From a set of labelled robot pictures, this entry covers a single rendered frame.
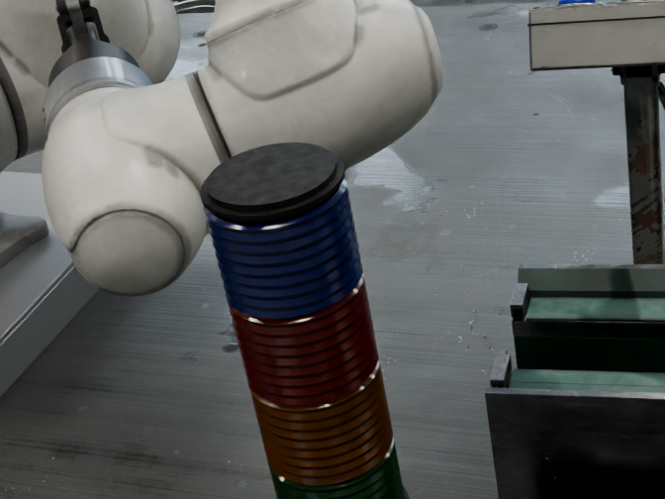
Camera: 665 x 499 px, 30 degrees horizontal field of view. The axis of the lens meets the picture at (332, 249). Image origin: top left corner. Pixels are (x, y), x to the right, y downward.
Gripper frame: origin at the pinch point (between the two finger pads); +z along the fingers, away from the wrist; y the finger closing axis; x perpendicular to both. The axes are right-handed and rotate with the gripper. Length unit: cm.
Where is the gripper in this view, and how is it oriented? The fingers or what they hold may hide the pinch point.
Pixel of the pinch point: (76, 1)
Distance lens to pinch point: 117.0
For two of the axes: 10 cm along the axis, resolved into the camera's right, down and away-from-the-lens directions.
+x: 9.6, -2.6, 1.3
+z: -2.6, -5.5, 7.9
